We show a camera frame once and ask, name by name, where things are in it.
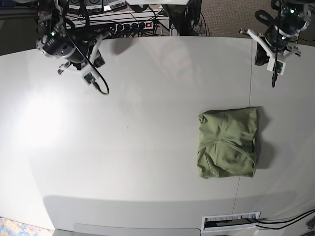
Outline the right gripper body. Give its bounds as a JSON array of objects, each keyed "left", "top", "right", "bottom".
[{"left": 86, "top": 41, "right": 105, "bottom": 68}]

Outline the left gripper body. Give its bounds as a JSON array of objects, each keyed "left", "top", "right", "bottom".
[{"left": 254, "top": 43, "right": 269, "bottom": 66}]

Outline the green T-shirt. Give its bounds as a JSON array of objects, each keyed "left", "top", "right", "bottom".
[{"left": 197, "top": 107, "right": 258, "bottom": 179}]

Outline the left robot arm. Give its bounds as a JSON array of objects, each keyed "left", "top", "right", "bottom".
[{"left": 254, "top": 0, "right": 315, "bottom": 53}]

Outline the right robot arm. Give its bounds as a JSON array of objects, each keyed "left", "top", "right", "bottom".
[{"left": 36, "top": 0, "right": 111, "bottom": 71}]

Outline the black power strip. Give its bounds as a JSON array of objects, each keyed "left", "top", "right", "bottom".
[{"left": 91, "top": 21, "right": 155, "bottom": 35}]

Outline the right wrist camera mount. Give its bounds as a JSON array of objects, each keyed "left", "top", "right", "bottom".
[{"left": 58, "top": 32, "right": 111, "bottom": 95}]

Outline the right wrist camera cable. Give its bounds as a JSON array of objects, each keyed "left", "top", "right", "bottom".
[{"left": 59, "top": 0, "right": 110, "bottom": 95}]

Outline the black cable lower right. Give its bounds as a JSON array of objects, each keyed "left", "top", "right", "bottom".
[{"left": 255, "top": 210, "right": 315, "bottom": 231}]

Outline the table cable grommet box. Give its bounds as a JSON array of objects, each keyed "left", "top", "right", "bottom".
[{"left": 201, "top": 211, "right": 261, "bottom": 233}]

